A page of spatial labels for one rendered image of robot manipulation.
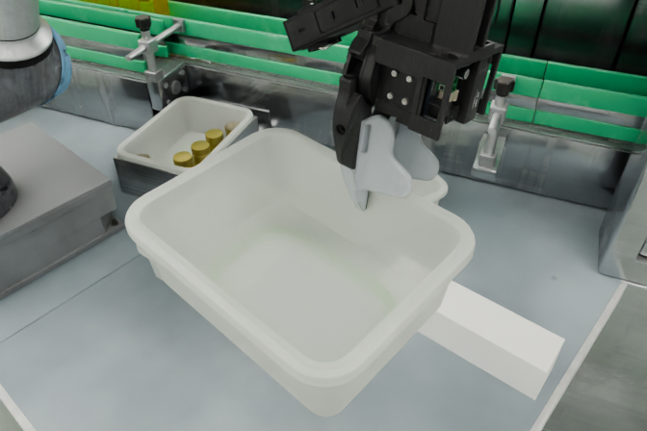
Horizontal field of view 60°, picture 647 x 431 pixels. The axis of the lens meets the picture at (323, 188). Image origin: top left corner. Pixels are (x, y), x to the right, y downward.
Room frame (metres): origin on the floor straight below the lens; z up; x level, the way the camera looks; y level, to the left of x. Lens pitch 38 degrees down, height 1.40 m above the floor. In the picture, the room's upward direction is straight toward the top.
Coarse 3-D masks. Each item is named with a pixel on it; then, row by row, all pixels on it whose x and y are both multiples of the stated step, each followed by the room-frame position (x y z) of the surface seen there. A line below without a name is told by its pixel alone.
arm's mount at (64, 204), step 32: (32, 128) 0.86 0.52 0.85; (0, 160) 0.76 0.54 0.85; (32, 160) 0.76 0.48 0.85; (64, 160) 0.76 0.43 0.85; (32, 192) 0.67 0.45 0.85; (64, 192) 0.67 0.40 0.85; (96, 192) 0.68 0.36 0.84; (0, 224) 0.60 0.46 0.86; (32, 224) 0.61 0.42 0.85; (64, 224) 0.64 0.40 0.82; (96, 224) 0.67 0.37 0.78; (0, 256) 0.57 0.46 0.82; (32, 256) 0.60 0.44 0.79; (64, 256) 0.63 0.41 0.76; (0, 288) 0.55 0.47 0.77
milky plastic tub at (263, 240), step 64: (192, 192) 0.36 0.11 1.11; (256, 192) 0.40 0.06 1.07; (320, 192) 0.39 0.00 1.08; (192, 256) 0.34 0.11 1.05; (256, 256) 0.34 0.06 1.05; (320, 256) 0.34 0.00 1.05; (384, 256) 0.34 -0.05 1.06; (448, 256) 0.27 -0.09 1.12; (256, 320) 0.22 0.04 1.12; (320, 320) 0.27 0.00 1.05; (384, 320) 0.22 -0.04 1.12; (320, 384) 0.18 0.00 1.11
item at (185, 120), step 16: (192, 96) 0.99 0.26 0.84; (160, 112) 0.93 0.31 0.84; (176, 112) 0.96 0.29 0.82; (192, 112) 0.98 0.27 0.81; (208, 112) 0.97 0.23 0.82; (224, 112) 0.96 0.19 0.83; (240, 112) 0.94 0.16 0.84; (144, 128) 0.88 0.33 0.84; (160, 128) 0.91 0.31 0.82; (176, 128) 0.95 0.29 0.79; (192, 128) 0.98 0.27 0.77; (208, 128) 0.97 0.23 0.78; (240, 128) 0.88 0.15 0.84; (128, 144) 0.83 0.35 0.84; (144, 144) 0.86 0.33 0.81; (160, 144) 0.90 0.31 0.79; (176, 144) 0.93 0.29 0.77; (224, 144) 0.82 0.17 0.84; (128, 160) 0.78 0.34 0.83; (144, 160) 0.78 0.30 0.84; (160, 160) 0.87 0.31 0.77
